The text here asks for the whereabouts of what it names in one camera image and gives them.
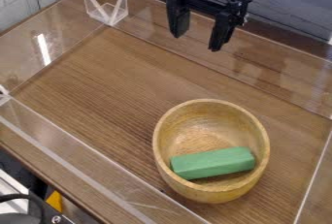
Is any black cable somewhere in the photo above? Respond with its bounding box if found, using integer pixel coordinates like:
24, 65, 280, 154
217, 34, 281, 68
0, 193, 47, 224

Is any green rectangular block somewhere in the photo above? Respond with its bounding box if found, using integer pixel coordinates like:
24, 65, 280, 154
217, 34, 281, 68
170, 146, 256, 180

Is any brown wooden bowl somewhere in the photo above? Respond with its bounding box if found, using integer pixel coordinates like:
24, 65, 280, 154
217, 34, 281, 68
152, 99, 271, 204

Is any yellow and black device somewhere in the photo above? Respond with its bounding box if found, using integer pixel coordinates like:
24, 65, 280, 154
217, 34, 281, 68
27, 191, 75, 224

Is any clear acrylic front wall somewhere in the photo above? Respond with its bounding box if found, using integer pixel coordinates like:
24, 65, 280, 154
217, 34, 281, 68
0, 95, 209, 224

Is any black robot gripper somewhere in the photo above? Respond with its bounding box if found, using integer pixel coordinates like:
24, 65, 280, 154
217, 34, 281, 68
166, 0, 253, 51

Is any clear acrylic corner bracket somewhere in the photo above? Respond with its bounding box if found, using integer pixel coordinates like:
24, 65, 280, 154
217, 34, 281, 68
83, 0, 129, 26

